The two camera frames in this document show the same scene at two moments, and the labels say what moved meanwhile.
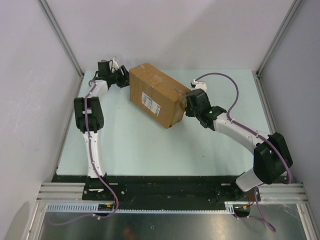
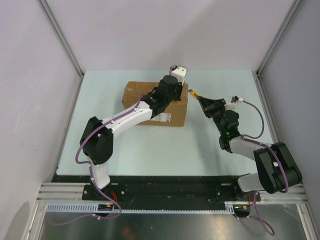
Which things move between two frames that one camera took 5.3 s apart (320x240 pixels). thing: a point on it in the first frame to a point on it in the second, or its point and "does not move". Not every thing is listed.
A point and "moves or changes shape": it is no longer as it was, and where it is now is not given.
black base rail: x=162 y=189 does not move
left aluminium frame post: x=60 y=33 does not move
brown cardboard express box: x=157 y=95 moves or changes shape
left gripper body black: x=116 y=76 to x=177 y=94
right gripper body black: x=190 y=111 to x=216 y=114
